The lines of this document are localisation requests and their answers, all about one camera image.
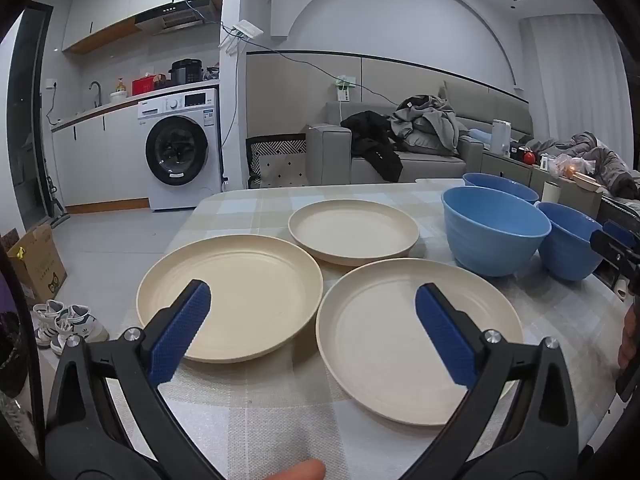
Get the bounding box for beige dotted cushion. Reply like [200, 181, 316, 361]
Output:
[257, 152, 308, 188]

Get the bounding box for white sneaker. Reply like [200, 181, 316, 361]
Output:
[32, 300, 66, 348]
[50, 305, 110, 356]

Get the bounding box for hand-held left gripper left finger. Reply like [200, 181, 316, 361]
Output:
[44, 279, 223, 480]

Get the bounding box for black white geometric cushion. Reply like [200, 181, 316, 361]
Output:
[247, 135, 307, 158]

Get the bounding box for white kitchen base cabinets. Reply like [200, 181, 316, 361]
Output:
[51, 105, 151, 213]

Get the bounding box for floor mop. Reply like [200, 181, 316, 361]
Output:
[44, 160, 71, 222]

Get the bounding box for person's right hand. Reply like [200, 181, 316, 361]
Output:
[618, 305, 640, 372]

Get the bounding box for wall socket with plugs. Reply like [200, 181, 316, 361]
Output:
[334, 75, 357, 103]

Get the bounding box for grey blanket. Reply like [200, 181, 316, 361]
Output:
[530, 131, 640, 198]

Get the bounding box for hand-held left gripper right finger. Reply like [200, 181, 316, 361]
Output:
[387, 282, 581, 480]

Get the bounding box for grey side cabinet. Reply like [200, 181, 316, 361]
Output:
[481, 152, 601, 216]

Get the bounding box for grey sofa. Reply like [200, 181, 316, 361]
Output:
[306, 80, 533, 186]

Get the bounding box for white washing machine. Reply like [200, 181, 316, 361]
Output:
[137, 88, 222, 211]

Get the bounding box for blue ribbed bowl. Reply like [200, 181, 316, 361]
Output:
[441, 186, 552, 278]
[462, 172, 540, 206]
[535, 202, 606, 281]

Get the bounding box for plastic bag of oranges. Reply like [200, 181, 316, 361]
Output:
[550, 155, 586, 178]

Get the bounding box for grey clothes pile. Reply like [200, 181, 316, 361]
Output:
[389, 94, 468, 156]

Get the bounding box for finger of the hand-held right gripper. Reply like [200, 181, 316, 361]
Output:
[602, 219, 640, 251]
[590, 230, 638, 286]

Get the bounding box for white curtain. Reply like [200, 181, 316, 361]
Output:
[520, 12, 631, 141]

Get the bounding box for range hood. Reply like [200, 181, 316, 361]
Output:
[134, 0, 223, 36]

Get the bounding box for black jacket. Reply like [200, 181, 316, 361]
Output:
[341, 110, 404, 182]

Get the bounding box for white wall cabinets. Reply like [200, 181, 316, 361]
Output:
[61, 0, 181, 53]

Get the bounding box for cardboard box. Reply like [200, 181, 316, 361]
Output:
[6, 223, 68, 306]

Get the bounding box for cream round plate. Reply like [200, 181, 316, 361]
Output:
[288, 200, 420, 267]
[316, 258, 524, 427]
[136, 234, 324, 364]

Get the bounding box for white humidifier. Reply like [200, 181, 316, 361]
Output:
[491, 119, 512, 156]

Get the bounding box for black rice cooker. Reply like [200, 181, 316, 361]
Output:
[170, 59, 203, 86]

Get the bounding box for white wall router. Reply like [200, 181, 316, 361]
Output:
[220, 20, 264, 56]

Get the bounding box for person's left hand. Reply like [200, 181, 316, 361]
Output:
[270, 459, 327, 480]

